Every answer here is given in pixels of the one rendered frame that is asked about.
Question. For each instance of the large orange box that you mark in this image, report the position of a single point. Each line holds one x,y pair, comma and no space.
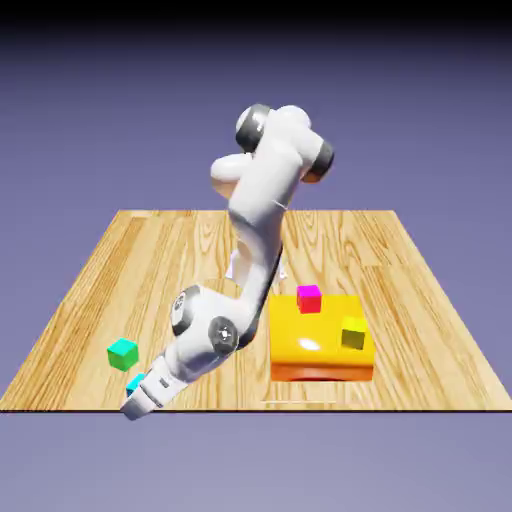
316,340

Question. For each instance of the small cyan cube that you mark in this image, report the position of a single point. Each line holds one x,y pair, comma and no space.
134,384

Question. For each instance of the small yellow cube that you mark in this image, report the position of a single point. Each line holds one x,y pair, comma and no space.
354,332

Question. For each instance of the small green cube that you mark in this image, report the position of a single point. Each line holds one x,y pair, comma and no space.
123,354

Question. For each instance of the small red cube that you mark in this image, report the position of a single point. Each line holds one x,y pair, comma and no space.
308,299

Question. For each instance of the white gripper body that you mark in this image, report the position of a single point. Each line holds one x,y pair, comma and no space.
138,402

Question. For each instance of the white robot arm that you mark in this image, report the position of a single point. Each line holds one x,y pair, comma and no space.
264,188

